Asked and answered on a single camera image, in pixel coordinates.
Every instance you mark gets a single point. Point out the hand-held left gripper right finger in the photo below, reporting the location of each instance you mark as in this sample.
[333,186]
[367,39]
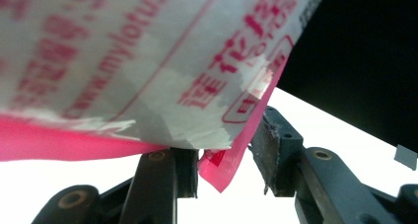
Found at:
[279,158]

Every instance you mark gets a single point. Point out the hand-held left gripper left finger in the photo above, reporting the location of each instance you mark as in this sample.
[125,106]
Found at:
[187,173]

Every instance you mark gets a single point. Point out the pink and white seasoning bag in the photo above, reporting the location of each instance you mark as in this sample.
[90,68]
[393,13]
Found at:
[131,62]

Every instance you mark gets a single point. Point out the small grey flat piece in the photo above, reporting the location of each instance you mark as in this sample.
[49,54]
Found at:
[405,156]

